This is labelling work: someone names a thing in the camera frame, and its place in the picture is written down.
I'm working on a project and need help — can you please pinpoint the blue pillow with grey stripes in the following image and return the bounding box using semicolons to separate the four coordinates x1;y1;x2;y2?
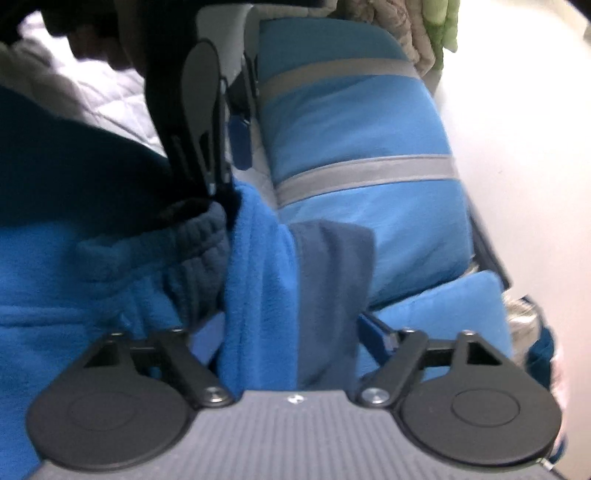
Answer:
369;270;514;385
256;18;476;311

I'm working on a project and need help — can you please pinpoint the green and beige folded comforter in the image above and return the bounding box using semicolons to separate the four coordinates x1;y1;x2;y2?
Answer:
337;0;462;80

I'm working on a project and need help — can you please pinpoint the teal and pink cloth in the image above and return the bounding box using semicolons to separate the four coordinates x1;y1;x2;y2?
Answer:
526;323;570;464

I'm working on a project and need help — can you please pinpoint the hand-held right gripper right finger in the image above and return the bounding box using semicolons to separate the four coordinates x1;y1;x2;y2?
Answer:
358;314;509;408

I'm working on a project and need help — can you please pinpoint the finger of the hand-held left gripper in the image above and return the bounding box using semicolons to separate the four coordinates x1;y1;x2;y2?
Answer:
157;131;234;204
228;55;260;170

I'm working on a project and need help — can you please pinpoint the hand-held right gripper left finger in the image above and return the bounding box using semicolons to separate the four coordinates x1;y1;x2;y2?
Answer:
83;316;234;408

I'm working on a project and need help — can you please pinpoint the blue fleece jacket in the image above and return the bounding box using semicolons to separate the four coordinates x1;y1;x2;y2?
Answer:
0;85;377;480

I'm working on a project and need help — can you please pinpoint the white quilted bedspread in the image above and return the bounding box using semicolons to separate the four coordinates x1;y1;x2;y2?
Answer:
0;11;278;217

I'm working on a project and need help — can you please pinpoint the clear plastic bag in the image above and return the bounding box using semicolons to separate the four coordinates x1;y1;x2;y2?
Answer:
504;295;542;354

